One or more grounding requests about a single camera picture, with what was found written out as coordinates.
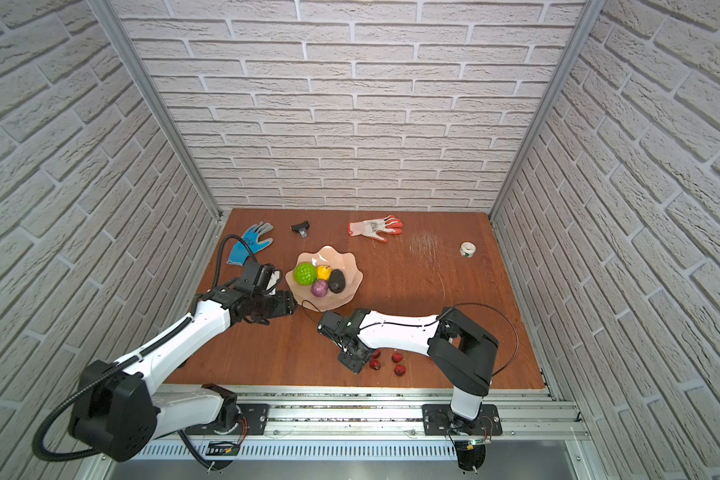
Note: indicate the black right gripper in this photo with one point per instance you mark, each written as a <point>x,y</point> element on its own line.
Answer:
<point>353,365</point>

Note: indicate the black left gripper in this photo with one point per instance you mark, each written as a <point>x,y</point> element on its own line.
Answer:
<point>281,303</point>

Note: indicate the purple fake passion fruit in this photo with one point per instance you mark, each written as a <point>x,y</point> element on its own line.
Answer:
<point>320,288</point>

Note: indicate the dark fake avocado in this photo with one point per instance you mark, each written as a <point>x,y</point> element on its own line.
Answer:
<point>336,281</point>

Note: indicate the green bumpy fake fruit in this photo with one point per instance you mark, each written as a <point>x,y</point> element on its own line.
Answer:
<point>305,274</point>

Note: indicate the yellow fake lemon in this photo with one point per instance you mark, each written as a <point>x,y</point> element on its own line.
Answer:
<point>323,272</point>

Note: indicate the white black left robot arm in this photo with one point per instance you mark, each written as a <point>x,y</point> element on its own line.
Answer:
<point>121,410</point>

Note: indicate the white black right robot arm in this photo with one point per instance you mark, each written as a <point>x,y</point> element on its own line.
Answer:
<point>463,350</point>

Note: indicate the pink wavy fruit bowl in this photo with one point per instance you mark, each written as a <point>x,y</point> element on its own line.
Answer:
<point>327,255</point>

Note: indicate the blue grey work glove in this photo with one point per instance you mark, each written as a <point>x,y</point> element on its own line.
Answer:
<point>254,239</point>

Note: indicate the small black clip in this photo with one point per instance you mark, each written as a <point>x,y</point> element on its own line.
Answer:
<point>301,229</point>

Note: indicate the white red work glove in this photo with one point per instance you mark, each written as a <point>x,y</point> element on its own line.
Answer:
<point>376,228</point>

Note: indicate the white tape roll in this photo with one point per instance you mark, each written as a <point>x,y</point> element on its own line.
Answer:
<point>467,249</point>

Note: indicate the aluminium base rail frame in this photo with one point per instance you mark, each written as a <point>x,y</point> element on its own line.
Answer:
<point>393,424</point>

